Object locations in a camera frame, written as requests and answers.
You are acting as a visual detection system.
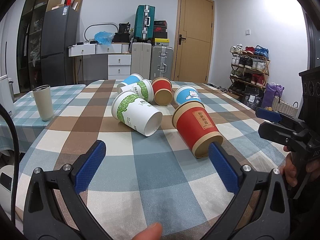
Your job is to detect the red kraft paper cup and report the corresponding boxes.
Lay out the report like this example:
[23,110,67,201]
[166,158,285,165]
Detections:
[151,77,172,106]
[172,101,223,158]

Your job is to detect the stacked shoe boxes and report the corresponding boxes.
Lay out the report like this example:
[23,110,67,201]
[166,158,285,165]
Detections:
[153,20,170,46]

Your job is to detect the woven basket bag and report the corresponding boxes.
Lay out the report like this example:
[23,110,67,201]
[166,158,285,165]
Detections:
[271,91,299,117]

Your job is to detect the white appliance box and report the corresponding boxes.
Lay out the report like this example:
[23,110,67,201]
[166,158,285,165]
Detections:
[0,75,15,116]

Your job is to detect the white green paper cup near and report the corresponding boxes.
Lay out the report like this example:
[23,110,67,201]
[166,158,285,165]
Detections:
[111,90,163,137]

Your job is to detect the teal suitcase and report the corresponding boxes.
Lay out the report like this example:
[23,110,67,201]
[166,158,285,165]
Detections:
[133,5,156,43]

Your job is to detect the white green paper cup far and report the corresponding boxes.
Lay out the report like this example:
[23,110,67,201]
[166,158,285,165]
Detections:
[118,79,154,102]

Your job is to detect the person's left hand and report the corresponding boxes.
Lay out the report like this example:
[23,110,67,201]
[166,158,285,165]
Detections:
[132,223,163,240]

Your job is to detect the dark glass cabinet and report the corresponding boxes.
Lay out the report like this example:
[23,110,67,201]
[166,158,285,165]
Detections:
[16,0,62,93]

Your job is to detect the blue cartoon paper cup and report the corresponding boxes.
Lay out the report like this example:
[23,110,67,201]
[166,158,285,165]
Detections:
[174,85,202,106]

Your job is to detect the black refrigerator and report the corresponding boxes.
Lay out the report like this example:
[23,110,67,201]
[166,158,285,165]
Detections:
[40,6,79,87]

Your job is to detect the checkered tablecloth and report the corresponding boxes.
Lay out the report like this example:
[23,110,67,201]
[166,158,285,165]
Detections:
[0,79,288,240]

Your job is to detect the blue white paper cup far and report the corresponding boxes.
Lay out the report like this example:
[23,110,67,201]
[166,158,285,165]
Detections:
[117,73,143,89]

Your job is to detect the white green paper cup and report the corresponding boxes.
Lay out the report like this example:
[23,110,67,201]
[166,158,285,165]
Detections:
[111,90,163,137]
[118,79,154,102]

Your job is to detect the black bag on desk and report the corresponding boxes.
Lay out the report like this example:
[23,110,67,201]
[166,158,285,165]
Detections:
[112,22,131,43]

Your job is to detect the beige tumbler mug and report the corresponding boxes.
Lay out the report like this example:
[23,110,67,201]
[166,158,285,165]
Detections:
[33,85,54,121]

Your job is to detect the wooden shoe rack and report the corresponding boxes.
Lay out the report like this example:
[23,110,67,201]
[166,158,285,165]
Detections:
[228,53,270,96]

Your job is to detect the silver aluminium suitcase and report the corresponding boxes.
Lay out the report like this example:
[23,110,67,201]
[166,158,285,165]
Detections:
[150,46,174,80]

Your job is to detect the person's right hand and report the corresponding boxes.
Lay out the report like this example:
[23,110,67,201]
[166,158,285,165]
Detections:
[279,145,320,188]

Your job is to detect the white drawer desk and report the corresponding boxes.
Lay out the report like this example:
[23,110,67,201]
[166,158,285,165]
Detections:
[68,43,131,82]

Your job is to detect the beige suitcase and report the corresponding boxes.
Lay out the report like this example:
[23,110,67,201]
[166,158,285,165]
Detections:
[131,42,152,79]

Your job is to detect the wooden door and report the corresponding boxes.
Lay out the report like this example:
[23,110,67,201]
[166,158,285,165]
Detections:
[171,0,215,83]

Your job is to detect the black cable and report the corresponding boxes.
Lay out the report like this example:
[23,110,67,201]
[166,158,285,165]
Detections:
[0,103,21,227]

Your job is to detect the blue plastic bag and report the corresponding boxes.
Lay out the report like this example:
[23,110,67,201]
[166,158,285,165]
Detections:
[94,31,115,46]

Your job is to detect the purple bag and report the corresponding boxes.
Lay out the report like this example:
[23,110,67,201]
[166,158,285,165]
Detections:
[261,82,285,108]

